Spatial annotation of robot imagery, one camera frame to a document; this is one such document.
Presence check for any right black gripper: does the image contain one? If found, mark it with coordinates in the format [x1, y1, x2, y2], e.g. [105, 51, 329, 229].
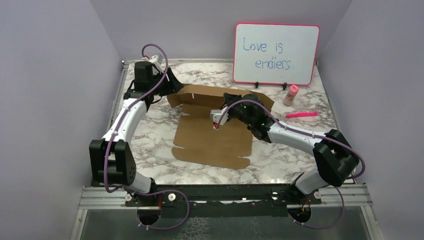
[219, 93, 254, 127]

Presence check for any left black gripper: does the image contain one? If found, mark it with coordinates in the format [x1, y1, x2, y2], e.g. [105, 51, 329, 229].
[148, 66, 183, 96]

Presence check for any brown cardboard box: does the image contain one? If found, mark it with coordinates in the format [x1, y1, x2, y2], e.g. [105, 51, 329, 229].
[166, 83, 276, 170]

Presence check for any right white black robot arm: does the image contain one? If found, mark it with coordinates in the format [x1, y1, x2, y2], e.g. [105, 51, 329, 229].
[210, 93, 364, 204]

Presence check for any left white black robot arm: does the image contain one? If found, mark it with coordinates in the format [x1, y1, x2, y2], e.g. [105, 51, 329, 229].
[88, 61, 184, 206]

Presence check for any pink framed whiteboard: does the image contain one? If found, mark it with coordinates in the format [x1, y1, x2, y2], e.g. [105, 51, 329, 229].
[232, 22, 321, 86]

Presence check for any pink capped small bottle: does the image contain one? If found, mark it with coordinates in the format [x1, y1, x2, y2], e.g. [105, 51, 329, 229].
[283, 84, 299, 106]

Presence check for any pink marker pen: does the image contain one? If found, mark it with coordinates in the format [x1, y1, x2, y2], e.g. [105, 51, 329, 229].
[286, 111, 318, 119]

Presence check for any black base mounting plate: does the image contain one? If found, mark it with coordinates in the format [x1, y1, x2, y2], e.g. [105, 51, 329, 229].
[124, 183, 321, 219]

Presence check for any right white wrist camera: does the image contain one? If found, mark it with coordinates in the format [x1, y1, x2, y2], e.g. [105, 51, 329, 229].
[210, 107, 229, 130]

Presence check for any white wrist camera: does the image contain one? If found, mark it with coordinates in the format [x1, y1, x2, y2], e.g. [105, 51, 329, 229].
[210, 107, 229, 130]
[143, 53, 164, 73]

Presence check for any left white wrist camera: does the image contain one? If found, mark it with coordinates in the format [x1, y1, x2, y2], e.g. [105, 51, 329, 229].
[143, 53, 164, 73]

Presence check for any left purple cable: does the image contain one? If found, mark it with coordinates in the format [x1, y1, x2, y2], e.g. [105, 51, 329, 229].
[103, 43, 190, 231]

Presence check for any purple cable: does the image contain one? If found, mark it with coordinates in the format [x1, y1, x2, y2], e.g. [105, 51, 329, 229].
[215, 99, 366, 230]
[103, 43, 190, 231]

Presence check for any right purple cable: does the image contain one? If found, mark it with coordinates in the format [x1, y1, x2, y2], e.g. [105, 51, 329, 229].
[215, 99, 366, 230]

